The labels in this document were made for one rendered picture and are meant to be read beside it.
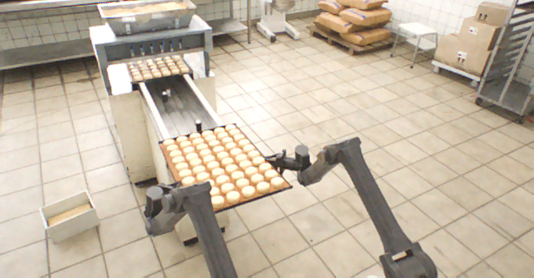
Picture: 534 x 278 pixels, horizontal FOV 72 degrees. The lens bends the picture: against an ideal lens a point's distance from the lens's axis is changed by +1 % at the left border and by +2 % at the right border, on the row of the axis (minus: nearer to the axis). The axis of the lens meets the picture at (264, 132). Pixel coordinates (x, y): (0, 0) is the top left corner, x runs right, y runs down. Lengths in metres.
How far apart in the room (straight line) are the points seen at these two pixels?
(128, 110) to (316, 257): 1.57
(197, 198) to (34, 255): 2.04
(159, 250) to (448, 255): 1.86
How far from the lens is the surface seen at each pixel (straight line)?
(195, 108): 2.25
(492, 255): 2.90
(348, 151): 1.05
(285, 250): 2.49
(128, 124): 2.65
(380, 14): 5.50
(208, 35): 2.52
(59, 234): 2.80
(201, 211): 0.88
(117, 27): 2.44
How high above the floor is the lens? 1.97
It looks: 34 degrees down
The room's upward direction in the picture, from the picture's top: 1 degrees clockwise
